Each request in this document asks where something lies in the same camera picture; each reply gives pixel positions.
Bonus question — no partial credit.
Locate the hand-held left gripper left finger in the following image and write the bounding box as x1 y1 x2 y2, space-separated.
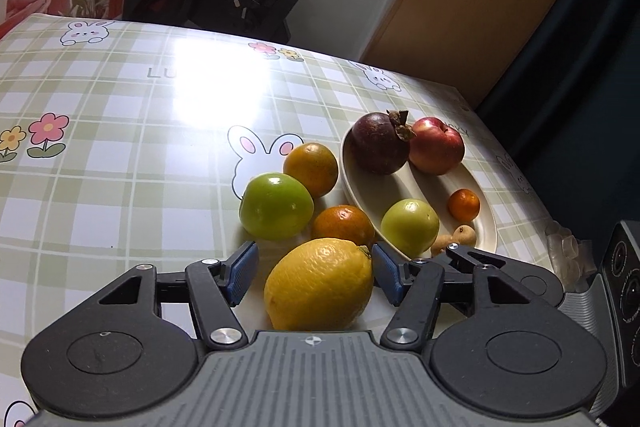
97 241 261 350

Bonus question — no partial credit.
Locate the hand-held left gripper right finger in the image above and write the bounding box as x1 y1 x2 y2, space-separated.
371 243 531 350

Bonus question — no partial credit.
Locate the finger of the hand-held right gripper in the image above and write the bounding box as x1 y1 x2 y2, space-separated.
445 244 523 280

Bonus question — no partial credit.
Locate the small tan fruit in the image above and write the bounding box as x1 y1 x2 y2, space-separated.
452 225 477 250

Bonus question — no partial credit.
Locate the green apple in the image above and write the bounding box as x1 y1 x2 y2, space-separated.
238 172 315 242
380 199 440 259

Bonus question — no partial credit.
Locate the orange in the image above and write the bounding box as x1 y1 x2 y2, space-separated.
283 142 339 198
312 205 376 250

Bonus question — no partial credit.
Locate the yellow lemon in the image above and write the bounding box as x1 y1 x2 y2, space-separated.
263 238 374 332

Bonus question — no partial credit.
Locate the cream oval plate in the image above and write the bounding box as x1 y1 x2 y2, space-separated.
340 124 498 260

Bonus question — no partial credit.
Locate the red apple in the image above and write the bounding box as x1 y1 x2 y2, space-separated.
409 117 466 176

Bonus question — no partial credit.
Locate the dark purple mangosteen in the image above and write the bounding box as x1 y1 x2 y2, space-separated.
351 109 417 175

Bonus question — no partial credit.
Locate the small tangerine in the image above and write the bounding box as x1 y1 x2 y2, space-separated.
447 189 481 223

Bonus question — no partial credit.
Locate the clear plastic corner guard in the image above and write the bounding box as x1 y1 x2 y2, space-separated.
546 222 601 293

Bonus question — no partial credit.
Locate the dark blue curtain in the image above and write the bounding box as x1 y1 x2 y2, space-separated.
475 0 640 258

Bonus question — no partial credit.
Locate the plaid printed tablecloth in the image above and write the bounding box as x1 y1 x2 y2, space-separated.
0 13 586 427

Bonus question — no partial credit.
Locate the wooden panel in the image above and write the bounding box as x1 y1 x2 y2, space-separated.
360 0 608 108

